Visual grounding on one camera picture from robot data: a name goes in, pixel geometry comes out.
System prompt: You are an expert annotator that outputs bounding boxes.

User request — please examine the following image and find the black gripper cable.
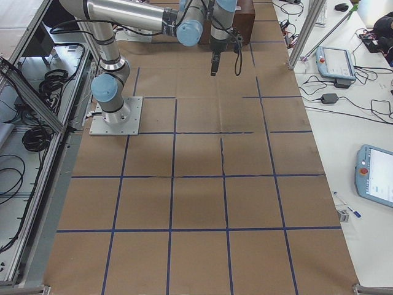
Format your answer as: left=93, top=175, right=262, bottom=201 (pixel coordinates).
left=208, top=15, right=245, bottom=77

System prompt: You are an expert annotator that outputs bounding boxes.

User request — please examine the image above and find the black power adapter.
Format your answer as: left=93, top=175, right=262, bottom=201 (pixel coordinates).
left=321, top=93, right=338, bottom=104

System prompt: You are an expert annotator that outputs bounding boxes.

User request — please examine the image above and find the blue teach pendant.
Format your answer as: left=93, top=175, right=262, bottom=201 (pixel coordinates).
left=315, top=46, right=356, bottom=81
left=355, top=144, right=393, bottom=208

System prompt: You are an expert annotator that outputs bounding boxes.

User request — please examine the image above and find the brown paper table cover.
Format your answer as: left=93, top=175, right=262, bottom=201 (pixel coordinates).
left=44, top=1, right=357, bottom=294

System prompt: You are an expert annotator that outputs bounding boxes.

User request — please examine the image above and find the dark wooden drawer cabinet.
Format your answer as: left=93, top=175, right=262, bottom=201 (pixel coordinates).
left=199, top=0, right=255, bottom=45

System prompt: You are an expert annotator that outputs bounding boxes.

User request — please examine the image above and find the aluminium frame post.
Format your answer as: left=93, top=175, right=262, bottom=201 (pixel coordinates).
left=287, top=0, right=325, bottom=70

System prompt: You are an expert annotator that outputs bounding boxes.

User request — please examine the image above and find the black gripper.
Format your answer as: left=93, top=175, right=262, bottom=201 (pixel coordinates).
left=209, top=38, right=228, bottom=76

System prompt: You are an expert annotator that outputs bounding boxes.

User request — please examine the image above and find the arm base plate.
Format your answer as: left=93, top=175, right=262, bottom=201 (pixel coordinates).
left=89, top=96, right=143, bottom=136

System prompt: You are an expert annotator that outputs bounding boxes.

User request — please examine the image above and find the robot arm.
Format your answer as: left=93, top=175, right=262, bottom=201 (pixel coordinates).
left=60, top=1, right=243, bottom=126

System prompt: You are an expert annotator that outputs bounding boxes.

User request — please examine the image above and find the blue white pen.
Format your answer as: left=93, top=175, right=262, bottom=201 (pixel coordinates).
left=347, top=206, right=362, bottom=218

